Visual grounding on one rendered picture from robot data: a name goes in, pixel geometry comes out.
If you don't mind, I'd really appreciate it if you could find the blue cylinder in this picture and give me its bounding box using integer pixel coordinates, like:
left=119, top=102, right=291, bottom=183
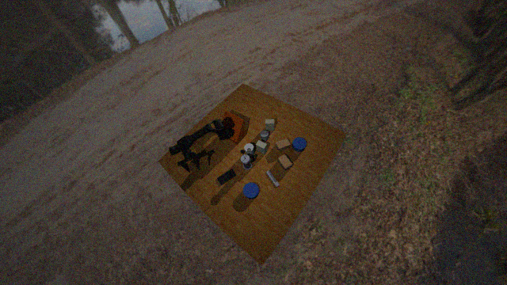
left=292, top=137, right=307, bottom=152
left=242, top=182, right=259, bottom=200

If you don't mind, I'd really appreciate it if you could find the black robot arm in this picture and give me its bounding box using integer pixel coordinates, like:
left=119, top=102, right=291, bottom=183
left=169, top=119, right=234, bottom=155

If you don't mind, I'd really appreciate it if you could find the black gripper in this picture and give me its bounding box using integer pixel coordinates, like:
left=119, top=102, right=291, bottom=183
left=178, top=149, right=203, bottom=172

